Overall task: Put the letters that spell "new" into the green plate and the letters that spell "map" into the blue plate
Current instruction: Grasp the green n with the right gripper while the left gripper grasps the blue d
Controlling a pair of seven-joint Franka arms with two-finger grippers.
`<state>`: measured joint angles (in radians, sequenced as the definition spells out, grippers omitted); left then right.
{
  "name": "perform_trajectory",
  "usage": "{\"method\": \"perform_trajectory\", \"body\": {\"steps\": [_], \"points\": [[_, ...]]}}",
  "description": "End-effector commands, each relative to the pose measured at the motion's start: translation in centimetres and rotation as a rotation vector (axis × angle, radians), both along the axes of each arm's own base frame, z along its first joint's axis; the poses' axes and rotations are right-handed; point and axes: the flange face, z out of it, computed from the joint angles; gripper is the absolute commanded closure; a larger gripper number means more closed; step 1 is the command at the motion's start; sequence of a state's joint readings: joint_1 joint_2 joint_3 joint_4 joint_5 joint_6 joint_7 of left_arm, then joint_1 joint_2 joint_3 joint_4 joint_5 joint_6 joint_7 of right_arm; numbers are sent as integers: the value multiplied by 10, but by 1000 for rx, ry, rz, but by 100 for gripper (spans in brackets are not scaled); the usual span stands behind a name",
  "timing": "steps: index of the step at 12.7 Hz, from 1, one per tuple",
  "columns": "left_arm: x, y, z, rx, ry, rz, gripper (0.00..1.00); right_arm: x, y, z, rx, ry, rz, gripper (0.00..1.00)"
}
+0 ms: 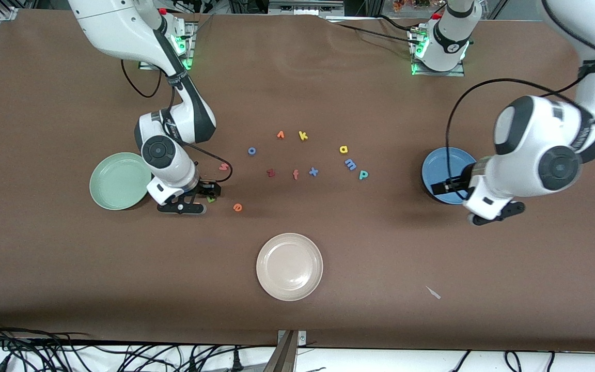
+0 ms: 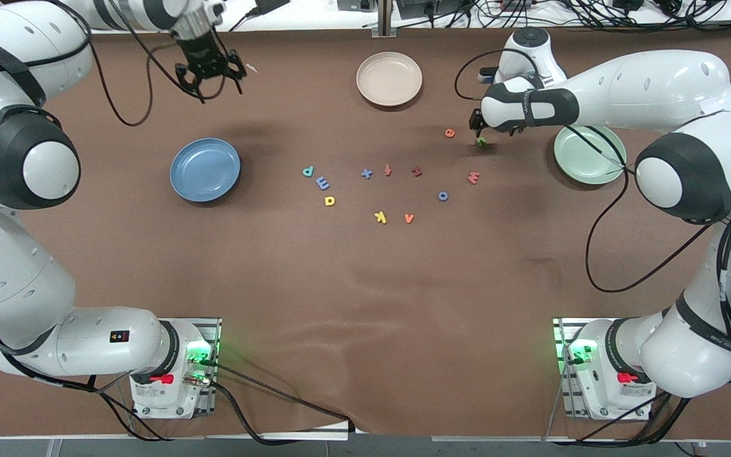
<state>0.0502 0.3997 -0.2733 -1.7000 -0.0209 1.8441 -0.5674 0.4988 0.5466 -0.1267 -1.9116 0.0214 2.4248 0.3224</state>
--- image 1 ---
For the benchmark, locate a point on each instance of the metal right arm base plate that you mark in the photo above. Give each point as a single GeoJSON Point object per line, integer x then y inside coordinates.
{"type": "Point", "coordinates": [191, 41]}

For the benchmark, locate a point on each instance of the blue plate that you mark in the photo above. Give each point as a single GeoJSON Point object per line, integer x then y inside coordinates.
{"type": "Point", "coordinates": [442, 160]}

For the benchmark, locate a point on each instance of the orange flower decoration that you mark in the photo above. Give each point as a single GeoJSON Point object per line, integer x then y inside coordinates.
{"type": "Point", "coordinates": [411, 4]}

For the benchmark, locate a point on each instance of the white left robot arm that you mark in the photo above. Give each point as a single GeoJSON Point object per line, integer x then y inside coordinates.
{"type": "Point", "coordinates": [535, 139]}

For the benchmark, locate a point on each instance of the white paper scrap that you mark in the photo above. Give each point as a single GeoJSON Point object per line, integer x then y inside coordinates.
{"type": "Point", "coordinates": [433, 293]}

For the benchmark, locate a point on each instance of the brown paper table cover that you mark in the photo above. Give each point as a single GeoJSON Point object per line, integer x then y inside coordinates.
{"type": "Point", "coordinates": [380, 248]}

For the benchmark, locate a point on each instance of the metal edge bracket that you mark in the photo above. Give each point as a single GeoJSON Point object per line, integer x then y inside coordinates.
{"type": "Point", "coordinates": [301, 338]}

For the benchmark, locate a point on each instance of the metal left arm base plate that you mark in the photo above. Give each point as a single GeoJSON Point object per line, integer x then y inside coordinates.
{"type": "Point", "coordinates": [452, 74]}

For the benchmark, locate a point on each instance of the beige plate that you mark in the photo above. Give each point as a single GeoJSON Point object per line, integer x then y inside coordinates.
{"type": "Point", "coordinates": [290, 266]}

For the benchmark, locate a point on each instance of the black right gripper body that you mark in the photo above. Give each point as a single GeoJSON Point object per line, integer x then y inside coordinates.
{"type": "Point", "coordinates": [205, 188]}

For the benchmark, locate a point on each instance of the blue foam letter m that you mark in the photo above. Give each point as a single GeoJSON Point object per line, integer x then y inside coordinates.
{"type": "Point", "coordinates": [350, 164]}

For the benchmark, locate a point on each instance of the grey metal box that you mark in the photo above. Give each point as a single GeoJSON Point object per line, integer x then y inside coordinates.
{"type": "Point", "coordinates": [305, 6]}

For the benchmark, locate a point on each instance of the pink foam letter w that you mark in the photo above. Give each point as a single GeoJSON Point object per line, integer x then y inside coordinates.
{"type": "Point", "coordinates": [223, 166]}

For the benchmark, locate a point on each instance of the green plate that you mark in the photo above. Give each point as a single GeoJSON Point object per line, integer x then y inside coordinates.
{"type": "Point", "coordinates": [116, 181]}

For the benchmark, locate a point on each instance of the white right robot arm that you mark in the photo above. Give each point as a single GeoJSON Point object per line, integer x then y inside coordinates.
{"type": "Point", "coordinates": [122, 26]}

